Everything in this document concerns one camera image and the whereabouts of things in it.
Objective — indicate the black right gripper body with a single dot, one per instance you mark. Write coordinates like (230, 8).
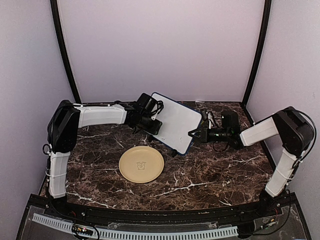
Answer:
(205, 135)

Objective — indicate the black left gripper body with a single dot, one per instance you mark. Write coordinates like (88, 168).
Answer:
(145, 125)

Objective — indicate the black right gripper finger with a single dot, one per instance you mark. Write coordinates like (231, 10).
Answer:
(194, 135)
(192, 132)

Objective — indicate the blue framed whiteboard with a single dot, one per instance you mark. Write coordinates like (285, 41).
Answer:
(177, 121)

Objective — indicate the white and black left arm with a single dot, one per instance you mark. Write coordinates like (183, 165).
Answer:
(69, 118)

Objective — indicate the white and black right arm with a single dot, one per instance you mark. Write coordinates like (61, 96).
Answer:
(295, 128)

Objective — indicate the black whiteboard stand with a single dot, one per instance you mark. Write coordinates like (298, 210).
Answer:
(151, 138)

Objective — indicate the beige plate with bear drawing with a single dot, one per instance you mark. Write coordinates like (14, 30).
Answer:
(141, 164)

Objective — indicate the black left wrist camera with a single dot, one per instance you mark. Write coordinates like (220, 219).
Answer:
(146, 104)

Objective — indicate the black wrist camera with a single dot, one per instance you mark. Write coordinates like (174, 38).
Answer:
(146, 104)
(230, 119)

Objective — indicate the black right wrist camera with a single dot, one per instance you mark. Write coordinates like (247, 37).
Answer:
(230, 119)

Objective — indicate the black front rail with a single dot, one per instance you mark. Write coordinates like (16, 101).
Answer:
(244, 213)

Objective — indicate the white slotted cable duct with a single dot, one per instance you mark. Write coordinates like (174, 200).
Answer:
(132, 233)

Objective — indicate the black left frame post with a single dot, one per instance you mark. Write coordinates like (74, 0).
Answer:
(63, 50)

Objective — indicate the black frame post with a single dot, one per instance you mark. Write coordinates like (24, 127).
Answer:
(258, 52)
(63, 50)

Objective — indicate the black right frame post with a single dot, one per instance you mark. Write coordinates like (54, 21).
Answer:
(258, 52)

